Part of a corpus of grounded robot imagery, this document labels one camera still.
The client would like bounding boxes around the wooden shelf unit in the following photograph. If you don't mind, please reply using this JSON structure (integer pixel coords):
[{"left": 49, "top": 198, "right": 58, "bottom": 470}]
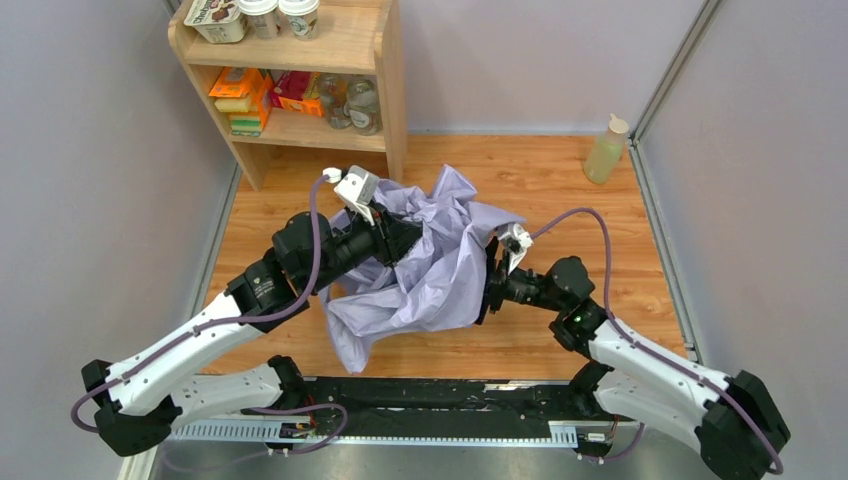
[{"left": 168, "top": 1, "right": 407, "bottom": 189}]

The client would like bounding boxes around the clear glass jar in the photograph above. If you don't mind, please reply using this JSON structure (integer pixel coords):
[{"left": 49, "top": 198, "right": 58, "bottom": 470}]
[{"left": 317, "top": 72, "right": 352, "bottom": 130}]

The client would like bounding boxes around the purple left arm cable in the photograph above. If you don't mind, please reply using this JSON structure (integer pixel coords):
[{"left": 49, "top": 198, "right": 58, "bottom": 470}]
[{"left": 70, "top": 175, "right": 331, "bottom": 435}]

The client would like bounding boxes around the white yogurt cup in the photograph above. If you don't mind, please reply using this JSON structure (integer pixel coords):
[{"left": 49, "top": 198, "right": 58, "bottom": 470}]
[{"left": 236, "top": 0, "right": 280, "bottom": 40}]

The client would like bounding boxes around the orange snack box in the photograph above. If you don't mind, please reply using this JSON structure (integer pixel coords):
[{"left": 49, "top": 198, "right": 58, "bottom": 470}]
[{"left": 209, "top": 67, "right": 264, "bottom": 98}]

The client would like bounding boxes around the lavender folding umbrella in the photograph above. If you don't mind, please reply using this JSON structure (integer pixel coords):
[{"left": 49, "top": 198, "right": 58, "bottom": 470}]
[{"left": 320, "top": 165, "right": 525, "bottom": 373}]

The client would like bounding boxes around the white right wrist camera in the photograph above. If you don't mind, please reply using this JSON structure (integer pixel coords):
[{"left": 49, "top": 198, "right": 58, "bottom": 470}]
[{"left": 496, "top": 222, "right": 533, "bottom": 274}]

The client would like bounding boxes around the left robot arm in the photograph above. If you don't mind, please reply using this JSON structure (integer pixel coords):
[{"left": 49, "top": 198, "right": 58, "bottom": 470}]
[{"left": 81, "top": 203, "right": 423, "bottom": 457}]

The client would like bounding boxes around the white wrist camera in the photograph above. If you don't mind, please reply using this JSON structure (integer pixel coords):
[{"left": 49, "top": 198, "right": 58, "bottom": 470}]
[
  {"left": 322, "top": 165, "right": 380, "bottom": 226},
  {"left": 496, "top": 222, "right": 533, "bottom": 274}
]

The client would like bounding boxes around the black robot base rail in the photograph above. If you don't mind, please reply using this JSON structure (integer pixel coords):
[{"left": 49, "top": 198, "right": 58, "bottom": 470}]
[{"left": 297, "top": 377, "right": 621, "bottom": 440}]

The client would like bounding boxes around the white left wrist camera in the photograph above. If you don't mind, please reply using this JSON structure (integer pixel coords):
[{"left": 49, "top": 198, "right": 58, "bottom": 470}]
[{"left": 322, "top": 165, "right": 380, "bottom": 226}]

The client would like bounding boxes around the labelled glass jar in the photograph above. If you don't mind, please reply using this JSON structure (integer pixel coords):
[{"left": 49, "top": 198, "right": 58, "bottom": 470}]
[{"left": 346, "top": 75, "right": 382, "bottom": 136}]

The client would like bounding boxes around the green liquid squeeze bottle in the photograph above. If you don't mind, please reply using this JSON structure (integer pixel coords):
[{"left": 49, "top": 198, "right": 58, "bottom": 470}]
[{"left": 583, "top": 114, "right": 630, "bottom": 185}]

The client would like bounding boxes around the white lidded cup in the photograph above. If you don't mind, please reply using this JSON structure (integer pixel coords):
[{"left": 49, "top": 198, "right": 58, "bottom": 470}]
[{"left": 278, "top": 0, "right": 320, "bottom": 41}]

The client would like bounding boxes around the yellow green sponge stack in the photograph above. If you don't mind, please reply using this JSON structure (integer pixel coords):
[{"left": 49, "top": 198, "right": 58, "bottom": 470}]
[{"left": 214, "top": 94, "right": 271, "bottom": 137}]

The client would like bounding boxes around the red snack package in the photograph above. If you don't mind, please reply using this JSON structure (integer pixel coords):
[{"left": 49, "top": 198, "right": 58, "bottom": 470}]
[{"left": 270, "top": 70, "right": 323, "bottom": 117}]

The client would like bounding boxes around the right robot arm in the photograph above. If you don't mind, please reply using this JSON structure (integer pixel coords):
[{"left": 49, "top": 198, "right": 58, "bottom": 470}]
[{"left": 480, "top": 239, "right": 791, "bottom": 479}]

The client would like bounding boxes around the chocolate yogurt tub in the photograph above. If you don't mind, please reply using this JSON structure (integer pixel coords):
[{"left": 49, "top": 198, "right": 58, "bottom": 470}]
[{"left": 183, "top": 0, "right": 247, "bottom": 44}]

